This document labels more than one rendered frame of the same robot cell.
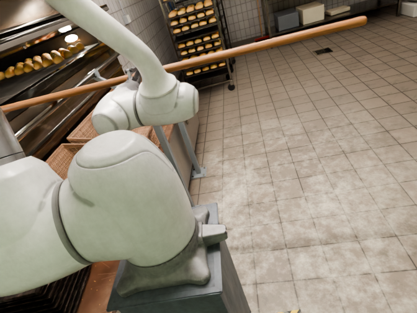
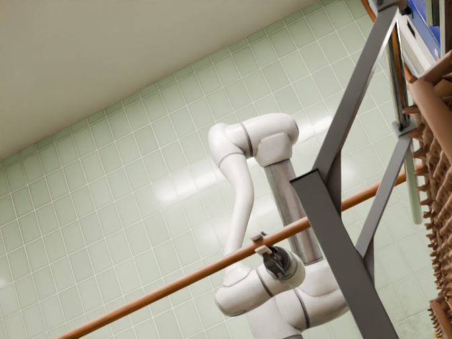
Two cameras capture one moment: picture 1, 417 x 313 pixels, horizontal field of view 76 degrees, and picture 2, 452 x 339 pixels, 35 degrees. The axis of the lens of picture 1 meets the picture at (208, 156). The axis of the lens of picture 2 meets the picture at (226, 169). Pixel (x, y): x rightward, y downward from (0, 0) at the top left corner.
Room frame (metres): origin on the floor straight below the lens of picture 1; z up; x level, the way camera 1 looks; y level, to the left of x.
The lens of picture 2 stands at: (2.89, -0.07, 0.58)
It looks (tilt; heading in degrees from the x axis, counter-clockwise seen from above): 25 degrees up; 174
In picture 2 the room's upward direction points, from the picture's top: 23 degrees counter-clockwise
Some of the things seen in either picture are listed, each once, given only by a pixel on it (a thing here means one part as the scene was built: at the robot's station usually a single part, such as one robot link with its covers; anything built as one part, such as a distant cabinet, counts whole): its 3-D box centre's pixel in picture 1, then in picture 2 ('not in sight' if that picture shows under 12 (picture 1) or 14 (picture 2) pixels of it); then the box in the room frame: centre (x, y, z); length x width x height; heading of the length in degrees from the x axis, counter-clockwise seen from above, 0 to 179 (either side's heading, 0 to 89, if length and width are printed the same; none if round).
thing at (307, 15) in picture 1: (309, 12); not in sight; (5.10, -2.55, 0.35); 0.50 x 0.36 x 0.24; 168
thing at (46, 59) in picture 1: (42, 59); not in sight; (2.49, 1.06, 1.21); 0.61 x 0.48 x 0.06; 77
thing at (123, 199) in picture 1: (130, 194); (272, 313); (0.38, 0.15, 1.17); 0.18 x 0.16 x 0.22; 96
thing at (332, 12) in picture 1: (337, 10); not in sight; (4.99, -3.02, 0.27); 0.34 x 0.26 x 0.07; 83
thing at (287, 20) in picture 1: (285, 19); not in sight; (5.20, -2.15, 0.35); 0.50 x 0.36 x 0.24; 167
